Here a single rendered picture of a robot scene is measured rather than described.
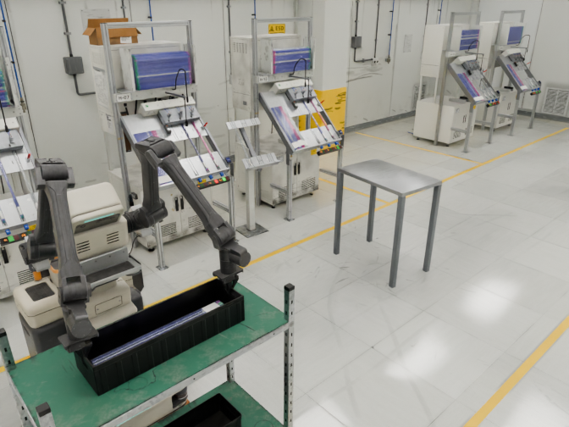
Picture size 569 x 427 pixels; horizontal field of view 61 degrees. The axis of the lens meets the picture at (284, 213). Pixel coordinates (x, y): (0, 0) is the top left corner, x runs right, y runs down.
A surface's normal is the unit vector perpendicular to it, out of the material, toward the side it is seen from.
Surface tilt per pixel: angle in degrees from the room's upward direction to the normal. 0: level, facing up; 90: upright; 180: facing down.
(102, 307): 98
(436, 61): 90
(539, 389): 0
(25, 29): 90
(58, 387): 0
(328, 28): 90
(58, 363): 0
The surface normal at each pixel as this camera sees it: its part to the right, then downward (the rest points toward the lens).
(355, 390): 0.00, -0.91
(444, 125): -0.74, 0.27
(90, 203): 0.46, -0.47
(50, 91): 0.67, 0.30
